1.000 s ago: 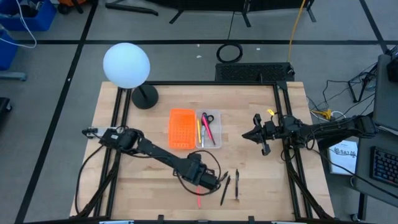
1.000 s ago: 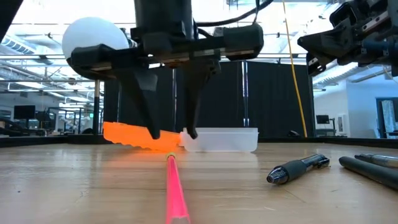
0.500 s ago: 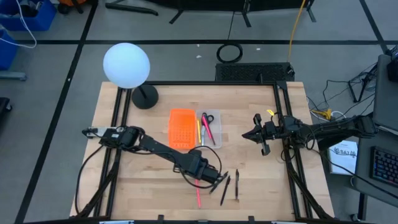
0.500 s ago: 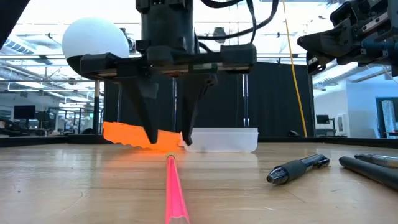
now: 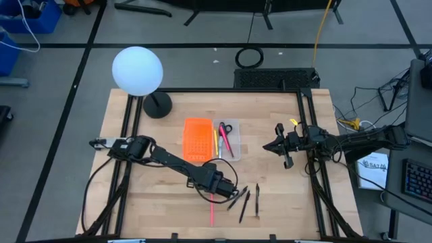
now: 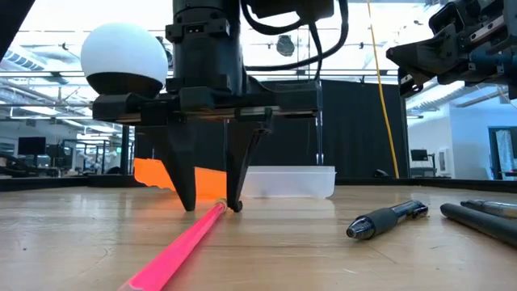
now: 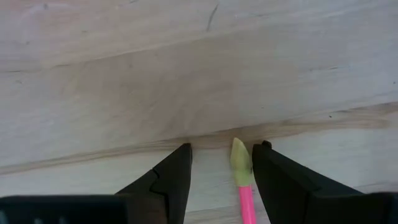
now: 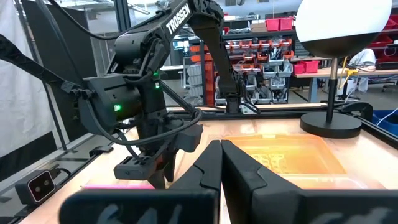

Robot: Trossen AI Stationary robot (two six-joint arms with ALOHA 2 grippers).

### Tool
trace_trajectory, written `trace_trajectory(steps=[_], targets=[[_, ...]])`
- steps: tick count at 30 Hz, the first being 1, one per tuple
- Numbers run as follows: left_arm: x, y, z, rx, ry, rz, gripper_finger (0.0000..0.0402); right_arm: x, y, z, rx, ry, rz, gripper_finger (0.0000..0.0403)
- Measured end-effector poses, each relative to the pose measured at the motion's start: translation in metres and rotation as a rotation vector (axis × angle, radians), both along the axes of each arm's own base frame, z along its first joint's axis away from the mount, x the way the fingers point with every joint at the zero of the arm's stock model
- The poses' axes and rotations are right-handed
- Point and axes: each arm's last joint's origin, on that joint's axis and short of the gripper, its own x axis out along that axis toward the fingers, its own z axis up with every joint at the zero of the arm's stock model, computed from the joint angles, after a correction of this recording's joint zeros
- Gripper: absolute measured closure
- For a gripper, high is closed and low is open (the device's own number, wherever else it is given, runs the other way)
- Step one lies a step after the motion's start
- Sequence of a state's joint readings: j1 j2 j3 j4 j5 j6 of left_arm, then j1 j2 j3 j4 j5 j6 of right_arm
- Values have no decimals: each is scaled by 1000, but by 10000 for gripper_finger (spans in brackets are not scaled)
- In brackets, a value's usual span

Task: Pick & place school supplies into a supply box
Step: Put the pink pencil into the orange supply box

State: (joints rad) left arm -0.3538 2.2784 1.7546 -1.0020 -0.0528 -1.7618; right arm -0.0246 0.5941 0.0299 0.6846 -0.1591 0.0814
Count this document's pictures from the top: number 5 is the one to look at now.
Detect black aluminium table frame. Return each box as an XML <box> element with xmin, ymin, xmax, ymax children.
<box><xmin>79</xmin><ymin>87</ymin><xmax>364</xmax><ymax>240</ymax></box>

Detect black floor bar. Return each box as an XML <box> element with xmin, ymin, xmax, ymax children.
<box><xmin>113</xmin><ymin>2</ymin><xmax>172</xmax><ymax>18</ymax></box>

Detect black arm base cable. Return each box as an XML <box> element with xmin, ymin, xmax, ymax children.
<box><xmin>80</xmin><ymin>158</ymin><xmax>114</xmax><ymax>234</ymax></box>

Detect black handled scissors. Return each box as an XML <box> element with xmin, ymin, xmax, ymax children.
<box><xmin>217</xmin><ymin>121</ymin><xmax>234</xmax><ymax>159</ymax></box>

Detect black desk device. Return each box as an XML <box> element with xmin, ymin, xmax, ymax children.
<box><xmin>420</xmin><ymin>50</ymin><xmax>432</xmax><ymax>90</ymax></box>

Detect grey desk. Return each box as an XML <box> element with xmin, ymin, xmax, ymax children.
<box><xmin>384</xmin><ymin>134</ymin><xmax>432</xmax><ymax>241</ymax></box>

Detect orange perforated plastic lid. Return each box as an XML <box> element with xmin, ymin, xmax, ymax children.
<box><xmin>182</xmin><ymin>117</ymin><xmax>214</xmax><ymax>163</ymax></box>

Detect yellow power plug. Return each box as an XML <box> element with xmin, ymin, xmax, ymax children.
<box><xmin>339</xmin><ymin>117</ymin><xmax>361</xmax><ymax>131</ymax></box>

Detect black perforated computer case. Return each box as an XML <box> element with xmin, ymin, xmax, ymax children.
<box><xmin>233</xmin><ymin>67</ymin><xmax>321</xmax><ymax>90</ymax></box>

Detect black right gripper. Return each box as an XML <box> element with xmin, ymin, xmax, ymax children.
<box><xmin>263</xmin><ymin>123</ymin><xmax>304</xmax><ymax>169</ymax></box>

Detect black ballpoint pen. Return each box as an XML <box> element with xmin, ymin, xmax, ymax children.
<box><xmin>238</xmin><ymin>190</ymin><xmax>251</xmax><ymax>224</ymax></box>
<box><xmin>226</xmin><ymin>185</ymin><xmax>248</xmax><ymax>211</ymax></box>
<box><xmin>254</xmin><ymin>183</ymin><xmax>261</xmax><ymax>217</ymax></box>

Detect large blue storage bin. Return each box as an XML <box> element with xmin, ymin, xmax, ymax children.
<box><xmin>0</xmin><ymin>0</ymin><xmax>62</xmax><ymax>34</ymax></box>

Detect clear plastic supply box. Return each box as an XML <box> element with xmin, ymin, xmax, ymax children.
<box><xmin>212</xmin><ymin>118</ymin><xmax>242</xmax><ymax>162</ymax></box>

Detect black backlit keyboard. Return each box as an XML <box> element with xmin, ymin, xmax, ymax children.
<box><xmin>401</xmin><ymin>158</ymin><xmax>432</xmax><ymax>203</ymax></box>

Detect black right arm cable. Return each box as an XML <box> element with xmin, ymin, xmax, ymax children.
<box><xmin>329</xmin><ymin>157</ymin><xmax>432</xmax><ymax>217</ymax></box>

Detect long pink pen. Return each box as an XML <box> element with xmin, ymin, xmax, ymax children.
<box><xmin>209</xmin><ymin>192</ymin><xmax>215</xmax><ymax>227</ymax></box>

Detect grey metal foot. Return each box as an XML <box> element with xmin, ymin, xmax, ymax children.
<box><xmin>0</xmin><ymin>78</ymin><xmax>30</xmax><ymax>88</ymax></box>

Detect black stand with legs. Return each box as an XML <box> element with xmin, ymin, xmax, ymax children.
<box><xmin>184</xmin><ymin>0</ymin><xmax>344</xmax><ymax>31</ymax></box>

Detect pink highlighter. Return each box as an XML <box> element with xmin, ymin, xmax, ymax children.
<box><xmin>218</xmin><ymin>124</ymin><xmax>232</xmax><ymax>151</ymax></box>

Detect grey flat panel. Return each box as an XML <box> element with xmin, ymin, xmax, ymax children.
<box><xmin>404</xmin><ymin>59</ymin><xmax>432</xmax><ymax>142</ymax></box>

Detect orange and black equipment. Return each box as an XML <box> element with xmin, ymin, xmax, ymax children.
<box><xmin>62</xmin><ymin>0</ymin><xmax>101</xmax><ymax>16</ymax></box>

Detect yellow floor cable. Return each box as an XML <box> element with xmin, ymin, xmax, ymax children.
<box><xmin>310</xmin><ymin>0</ymin><xmax>333</xmax><ymax>68</ymax></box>

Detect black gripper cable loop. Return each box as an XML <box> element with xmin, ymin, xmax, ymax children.
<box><xmin>188</xmin><ymin>157</ymin><xmax>240</xmax><ymax>205</ymax></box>

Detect white cable loop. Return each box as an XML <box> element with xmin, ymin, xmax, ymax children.
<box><xmin>359</xmin><ymin>119</ymin><xmax>377</xmax><ymax>131</ymax></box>

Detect coiled black cable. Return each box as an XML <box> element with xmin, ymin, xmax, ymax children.
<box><xmin>234</xmin><ymin>46</ymin><xmax>265</xmax><ymax>70</ymax></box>

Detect small blue storage bin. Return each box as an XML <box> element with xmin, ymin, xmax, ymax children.
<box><xmin>0</xmin><ymin>32</ymin><xmax>20</xmax><ymax>77</ymax></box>

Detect white globe lamp black base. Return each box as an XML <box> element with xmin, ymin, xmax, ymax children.
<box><xmin>111</xmin><ymin>46</ymin><xmax>173</xmax><ymax>119</ymax></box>

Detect white floor cable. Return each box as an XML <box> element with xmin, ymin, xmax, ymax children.
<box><xmin>0</xmin><ymin>0</ymin><xmax>41</xmax><ymax>53</ymax></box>

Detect white printed booklet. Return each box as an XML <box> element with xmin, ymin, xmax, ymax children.
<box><xmin>356</xmin><ymin>152</ymin><xmax>389</xmax><ymax>190</ymax></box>

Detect black tripod stand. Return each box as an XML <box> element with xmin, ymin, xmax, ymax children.
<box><xmin>377</xmin><ymin>67</ymin><xmax>411</xmax><ymax>112</ymax></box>

